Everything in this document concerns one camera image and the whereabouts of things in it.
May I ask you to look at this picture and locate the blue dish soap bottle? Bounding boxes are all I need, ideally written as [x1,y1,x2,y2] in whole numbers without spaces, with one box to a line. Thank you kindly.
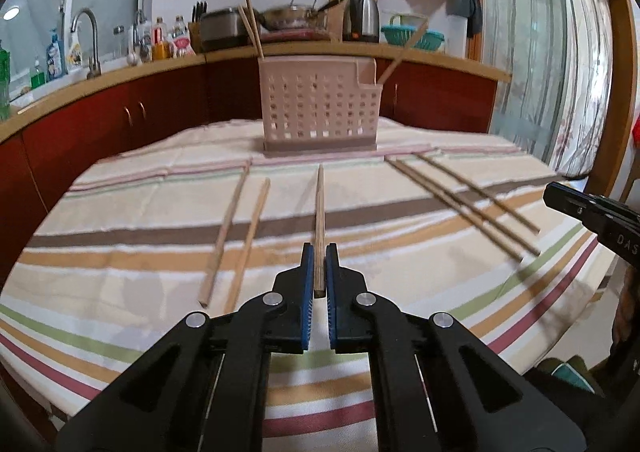
[46,30,65,80]

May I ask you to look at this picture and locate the steel wok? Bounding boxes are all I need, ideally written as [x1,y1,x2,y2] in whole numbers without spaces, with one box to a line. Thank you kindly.
[252,0,343,32]

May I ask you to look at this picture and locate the striped tablecloth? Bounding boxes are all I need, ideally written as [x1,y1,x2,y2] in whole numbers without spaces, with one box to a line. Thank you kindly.
[0,115,618,438]

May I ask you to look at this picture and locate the red base cabinets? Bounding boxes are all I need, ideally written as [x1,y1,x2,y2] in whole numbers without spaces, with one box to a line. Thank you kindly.
[0,55,498,278]

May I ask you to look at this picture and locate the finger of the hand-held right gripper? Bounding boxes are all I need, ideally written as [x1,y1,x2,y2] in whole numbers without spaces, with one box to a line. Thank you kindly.
[544,181,608,233]

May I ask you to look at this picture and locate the amber oil bottle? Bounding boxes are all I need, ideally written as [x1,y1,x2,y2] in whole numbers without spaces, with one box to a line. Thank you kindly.
[151,17,171,60]

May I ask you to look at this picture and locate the teal plastic colander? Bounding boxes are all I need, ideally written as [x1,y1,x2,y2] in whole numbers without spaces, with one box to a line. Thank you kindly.
[381,15,446,52]

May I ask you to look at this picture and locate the white spray bottle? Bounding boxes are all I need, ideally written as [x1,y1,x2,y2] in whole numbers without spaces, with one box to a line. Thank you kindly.
[65,30,83,70]

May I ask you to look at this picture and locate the pink perforated utensil holder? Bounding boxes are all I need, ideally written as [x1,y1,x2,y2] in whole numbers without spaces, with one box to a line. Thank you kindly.
[257,56,379,155]

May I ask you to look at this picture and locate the steel kitchen faucet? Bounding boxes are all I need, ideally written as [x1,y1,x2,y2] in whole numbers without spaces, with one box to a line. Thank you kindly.
[70,7,103,80]

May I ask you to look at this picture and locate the beige kitchen countertop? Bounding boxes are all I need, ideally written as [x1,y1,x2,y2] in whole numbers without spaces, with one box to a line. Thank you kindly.
[0,40,513,143]

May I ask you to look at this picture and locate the grey rice cooker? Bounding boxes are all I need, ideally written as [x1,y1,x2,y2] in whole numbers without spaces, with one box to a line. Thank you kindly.
[199,7,251,52]

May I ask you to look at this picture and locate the sliding glass door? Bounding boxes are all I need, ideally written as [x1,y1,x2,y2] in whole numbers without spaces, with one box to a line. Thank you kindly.
[472,0,631,178]

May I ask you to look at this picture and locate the glass wok lid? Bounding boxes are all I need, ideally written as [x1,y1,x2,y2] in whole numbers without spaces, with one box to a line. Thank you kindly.
[262,0,318,20]

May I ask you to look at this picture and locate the red induction cooker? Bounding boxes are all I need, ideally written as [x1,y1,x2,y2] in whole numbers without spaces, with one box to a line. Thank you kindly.
[260,28,333,42]

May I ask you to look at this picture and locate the knife block with black knives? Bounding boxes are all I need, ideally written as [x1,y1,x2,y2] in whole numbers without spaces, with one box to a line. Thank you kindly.
[189,1,208,53]

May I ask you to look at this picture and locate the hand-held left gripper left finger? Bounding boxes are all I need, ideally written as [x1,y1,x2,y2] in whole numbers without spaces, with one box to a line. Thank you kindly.
[55,242,317,452]

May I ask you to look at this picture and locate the light wooden chopstick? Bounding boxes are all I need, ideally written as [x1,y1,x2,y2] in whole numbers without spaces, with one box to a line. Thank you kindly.
[237,5,261,60]
[313,165,326,295]
[416,152,543,234]
[384,156,525,264]
[377,17,430,83]
[198,161,251,308]
[243,0,265,60]
[223,177,272,315]
[391,158,542,256]

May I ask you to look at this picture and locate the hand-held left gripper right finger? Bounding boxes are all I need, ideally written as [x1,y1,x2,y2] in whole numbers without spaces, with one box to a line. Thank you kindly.
[325,242,587,452]

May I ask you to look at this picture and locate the steel electric kettle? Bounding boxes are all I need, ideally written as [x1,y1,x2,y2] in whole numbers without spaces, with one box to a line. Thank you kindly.
[341,0,381,43]

